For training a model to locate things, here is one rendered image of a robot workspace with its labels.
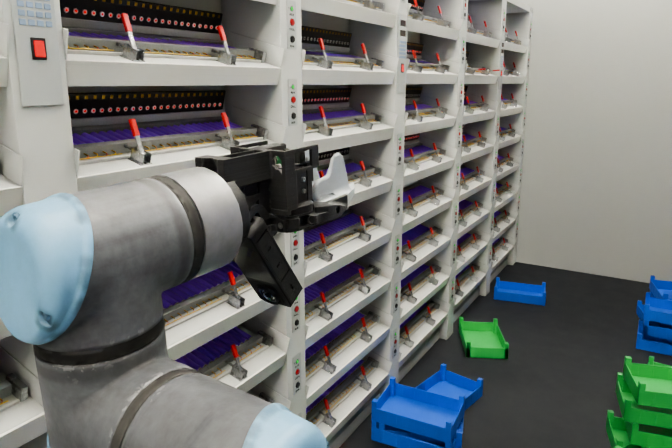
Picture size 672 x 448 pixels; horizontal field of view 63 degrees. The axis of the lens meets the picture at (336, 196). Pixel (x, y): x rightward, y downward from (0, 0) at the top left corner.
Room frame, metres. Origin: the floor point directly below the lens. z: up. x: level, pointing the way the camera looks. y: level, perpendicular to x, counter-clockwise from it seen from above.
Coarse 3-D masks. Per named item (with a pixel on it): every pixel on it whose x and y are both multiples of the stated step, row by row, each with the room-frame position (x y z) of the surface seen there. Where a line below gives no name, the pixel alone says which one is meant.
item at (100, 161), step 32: (96, 96) 1.18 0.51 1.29; (128, 96) 1.25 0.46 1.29; (160, 96) 1.33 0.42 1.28; (192, 96) 1.42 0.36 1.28; (224, 96) 1.53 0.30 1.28; (96, 128) 1.17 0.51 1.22; (128, 128) 1.24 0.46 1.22; (160, 128) 1.29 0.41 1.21; (192, 128) 1.37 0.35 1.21; (224, 128) 1.43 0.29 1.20; (256, 128) 1.48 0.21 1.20; (96, 160) 1.04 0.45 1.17; (128, 160) 1.09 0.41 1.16; (160, 160) 1.14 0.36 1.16; (192, 160) 1.19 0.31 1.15
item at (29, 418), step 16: (0, 352) 0.94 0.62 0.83; (0, 368) 0.94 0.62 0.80; (16, 368) 0.91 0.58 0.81; (16, 384) 0.88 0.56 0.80; (32, 384) 0.89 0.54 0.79; (0, 400) 0.87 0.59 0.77; (32, 400) 0.89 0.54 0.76; (0, 416) 0.84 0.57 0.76; (16, 416) 0.85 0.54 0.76; (32, 416) 0.85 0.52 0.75; (0, 432) 0.81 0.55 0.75; (16, 432) 0.82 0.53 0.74; (32, 432) 0.85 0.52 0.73
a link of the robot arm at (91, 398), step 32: (160, 320) 0.38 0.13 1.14; (64, 352) 0.34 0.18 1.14; (96, 352) 0.34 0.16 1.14; (128, 352) 0.35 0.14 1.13; (160, 352) 0.38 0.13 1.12; (64, 384) 0.34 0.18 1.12; (96, 384) 0.34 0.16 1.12; (128, 384) 0.34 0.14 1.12; (64, 416) 0.34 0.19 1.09; (96, 416) 0.33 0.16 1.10
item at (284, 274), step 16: (256, 224) 0.48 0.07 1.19; (256, 240) 0.48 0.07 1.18; (272, 240) 0.50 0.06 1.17; (240, 256) 0.51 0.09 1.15; (256, 256) 0.49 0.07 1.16; (272, 256) 0.50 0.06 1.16; (256, 272) 0.51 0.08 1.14; (272, 272) 0.50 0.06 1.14; (288, 272) 0.52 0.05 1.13; (256, 288) 0.52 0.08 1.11; (272, 288) 0.51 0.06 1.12; (288, 288) 0.52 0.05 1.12; (288, 304) 0.52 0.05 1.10
